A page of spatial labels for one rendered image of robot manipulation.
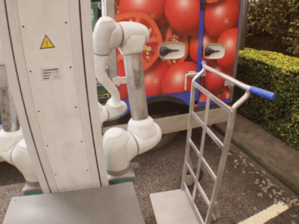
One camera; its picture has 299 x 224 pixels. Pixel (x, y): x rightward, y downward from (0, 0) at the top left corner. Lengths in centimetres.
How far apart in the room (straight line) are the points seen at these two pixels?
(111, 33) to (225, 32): 164
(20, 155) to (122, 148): 54
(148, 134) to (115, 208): 50
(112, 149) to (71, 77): 46
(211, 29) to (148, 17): 72
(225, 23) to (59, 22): 194
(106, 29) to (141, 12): 96
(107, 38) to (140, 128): 52
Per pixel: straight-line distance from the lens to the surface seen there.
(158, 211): 192
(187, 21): 214
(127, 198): 90
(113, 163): 113
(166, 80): 212
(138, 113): 116
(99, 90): 186
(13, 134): 129
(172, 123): 236
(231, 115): 109
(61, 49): 80
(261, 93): 106
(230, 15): 247
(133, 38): 109
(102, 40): 103
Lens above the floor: 151
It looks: 24 degrees down
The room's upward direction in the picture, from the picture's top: straight up
